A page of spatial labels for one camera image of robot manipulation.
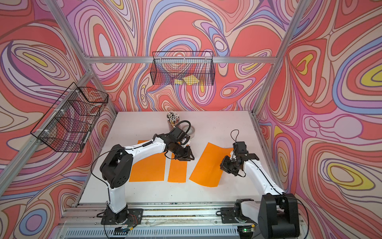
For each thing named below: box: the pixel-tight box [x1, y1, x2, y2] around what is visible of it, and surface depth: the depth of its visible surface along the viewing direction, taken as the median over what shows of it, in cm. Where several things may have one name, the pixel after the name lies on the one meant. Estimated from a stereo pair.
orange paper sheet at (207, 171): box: [189, 141, 233, 188], surface depth 92 cm
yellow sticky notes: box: [174, 74, 200, 86], surface depth 91 cm
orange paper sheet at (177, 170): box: [167, 152, 188, 184], surface depth 90 cm
